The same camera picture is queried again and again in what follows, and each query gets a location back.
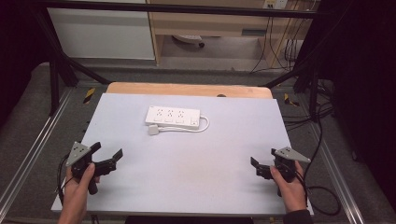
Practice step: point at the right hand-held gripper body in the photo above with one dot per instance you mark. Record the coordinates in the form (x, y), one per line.
(291, 154)

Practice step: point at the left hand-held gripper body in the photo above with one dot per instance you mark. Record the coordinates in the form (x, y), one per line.
(77, 153)

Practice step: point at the person's left hand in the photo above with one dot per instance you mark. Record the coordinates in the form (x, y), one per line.
(76, 189)

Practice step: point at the person's right hand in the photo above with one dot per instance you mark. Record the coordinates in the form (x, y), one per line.
(291, 193)

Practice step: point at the white plug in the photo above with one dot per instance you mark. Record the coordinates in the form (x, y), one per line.
(153, 129)

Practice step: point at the white power strip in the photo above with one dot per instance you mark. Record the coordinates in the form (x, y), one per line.
(172, 116)

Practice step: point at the wooden table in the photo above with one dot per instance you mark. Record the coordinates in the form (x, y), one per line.
(186, 89)

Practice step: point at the black curtain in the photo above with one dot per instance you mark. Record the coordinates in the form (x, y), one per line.
(18, 46)
(364, 77)

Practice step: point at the white cabinet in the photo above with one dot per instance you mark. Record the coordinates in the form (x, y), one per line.
(99, 34)

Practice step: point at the white chair base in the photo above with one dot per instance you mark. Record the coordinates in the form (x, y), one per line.
(188, 38)

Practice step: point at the wooden desk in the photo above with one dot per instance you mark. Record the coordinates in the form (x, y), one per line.
(199, 23)

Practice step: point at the aluminium rail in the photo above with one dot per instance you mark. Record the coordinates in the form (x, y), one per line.
(34, 149)
(335, 178)

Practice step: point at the white wall socket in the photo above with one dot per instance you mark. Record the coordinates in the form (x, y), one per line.
(275, 3)

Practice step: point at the black metal frame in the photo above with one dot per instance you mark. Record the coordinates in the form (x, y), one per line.
(174, 7)

